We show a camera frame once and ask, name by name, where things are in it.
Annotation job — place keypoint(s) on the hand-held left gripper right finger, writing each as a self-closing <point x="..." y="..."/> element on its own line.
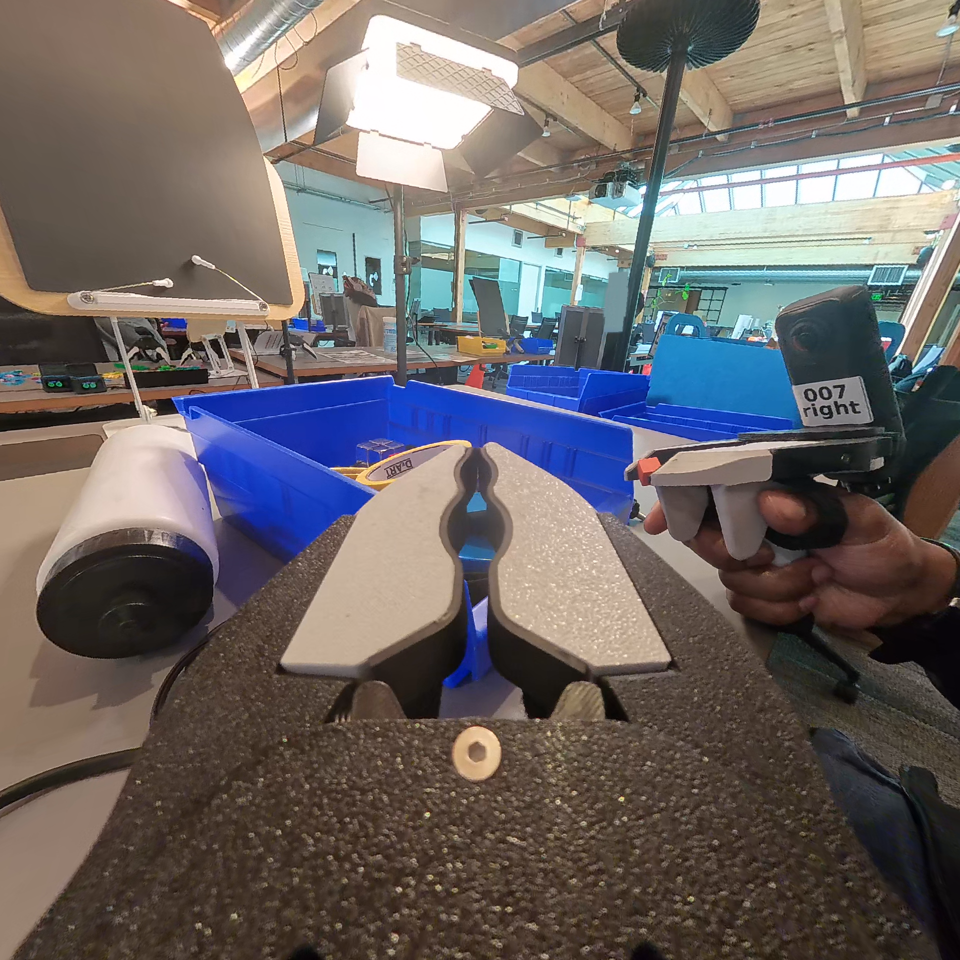
<point x="577" y="592"/>

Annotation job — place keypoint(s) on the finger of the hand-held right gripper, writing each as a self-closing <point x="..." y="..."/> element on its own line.
<point x="684" y="510"/>
<point x="712" y="469"/>

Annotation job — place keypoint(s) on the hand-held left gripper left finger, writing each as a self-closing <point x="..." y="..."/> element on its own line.
<point x="367" y="592"/>

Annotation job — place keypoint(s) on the small red plastic block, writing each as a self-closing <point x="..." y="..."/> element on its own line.
<point x="641" y="472"/>

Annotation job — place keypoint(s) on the large blue plastic bin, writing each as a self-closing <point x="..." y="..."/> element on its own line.
<point x="300" y="465"/>

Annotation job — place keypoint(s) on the person's right forearm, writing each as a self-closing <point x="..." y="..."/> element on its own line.
<point x="930" y="652"/>

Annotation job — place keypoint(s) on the person's right hand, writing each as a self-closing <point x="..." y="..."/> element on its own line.
<point x="862" y="577"/>

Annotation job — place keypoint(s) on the stacked low blue bins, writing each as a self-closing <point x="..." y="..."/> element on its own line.
<point x="675" y="424"/>

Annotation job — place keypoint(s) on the blue bins in background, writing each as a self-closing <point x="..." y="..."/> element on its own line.
<point x="712" y="375"/>

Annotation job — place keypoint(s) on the dark cloth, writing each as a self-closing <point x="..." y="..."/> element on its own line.
<point x="934" y="427"/>

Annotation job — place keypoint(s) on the yellow masking tape roll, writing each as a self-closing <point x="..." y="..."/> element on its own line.
<point x="349" y="472"/>
<point x="405" y="469"/>

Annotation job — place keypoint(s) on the clear plastic cube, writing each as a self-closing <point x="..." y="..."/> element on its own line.
<point x="379" y="452"/>

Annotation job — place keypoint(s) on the blue divided bin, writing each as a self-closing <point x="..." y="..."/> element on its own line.
<point x="555" y="390"/>

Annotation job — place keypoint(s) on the black cabinet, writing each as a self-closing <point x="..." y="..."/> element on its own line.
<point x="577" y="337"/>

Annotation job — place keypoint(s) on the long wooden desk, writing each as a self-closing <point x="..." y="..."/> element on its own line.
<point x="337" y="364"/>

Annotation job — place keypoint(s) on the black chair base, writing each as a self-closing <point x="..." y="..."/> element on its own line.
<point x="847" y="688"/>

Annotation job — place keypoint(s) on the orange cone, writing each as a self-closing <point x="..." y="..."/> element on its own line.
<point x="475" y="377"/>

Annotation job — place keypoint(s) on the white roll with black cap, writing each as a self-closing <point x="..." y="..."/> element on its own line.
<point x="127" y="510"/>

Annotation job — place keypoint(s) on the white plastic jar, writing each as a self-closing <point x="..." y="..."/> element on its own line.
<point x="389" y="337"/>

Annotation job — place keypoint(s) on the yellow bin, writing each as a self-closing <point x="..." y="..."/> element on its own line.
<point x="480" y="346"/>

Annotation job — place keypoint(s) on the brown jacket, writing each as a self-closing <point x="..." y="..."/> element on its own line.
<point x="364" y="315"/>

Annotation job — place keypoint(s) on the long black box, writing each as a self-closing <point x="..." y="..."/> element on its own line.
<point x="169" y="377"/>

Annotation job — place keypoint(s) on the black light stand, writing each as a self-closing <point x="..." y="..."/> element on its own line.
<point x="399" y="300"/>

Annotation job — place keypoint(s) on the ceiling projector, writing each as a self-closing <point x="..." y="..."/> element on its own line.
<point x="615" y="187"/>

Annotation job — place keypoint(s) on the white board stand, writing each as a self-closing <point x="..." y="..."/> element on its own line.
<point x="129" y="367"/>

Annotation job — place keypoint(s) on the black device green display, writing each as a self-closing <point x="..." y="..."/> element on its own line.
<point x="88" y="380"/>
<point x="55" y="379"/>

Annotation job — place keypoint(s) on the person's leg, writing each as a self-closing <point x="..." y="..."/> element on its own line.
<point x="862" y="825"/>

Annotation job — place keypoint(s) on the studio light panel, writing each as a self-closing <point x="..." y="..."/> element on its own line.
<point x="420" y="90"/>

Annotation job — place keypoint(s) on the black board with wood rim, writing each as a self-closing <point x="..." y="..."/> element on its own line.
<point x="135" y="150"/>

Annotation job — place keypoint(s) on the wooden post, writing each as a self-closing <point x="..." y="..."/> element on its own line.
<point x="937" y="300"/>

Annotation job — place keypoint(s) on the silver duct with vent grille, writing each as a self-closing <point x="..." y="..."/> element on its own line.
<point x="889" y="275"/>

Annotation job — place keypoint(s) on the silver ventilation duct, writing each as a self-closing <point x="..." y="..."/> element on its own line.
<point x="255" y="37"/>

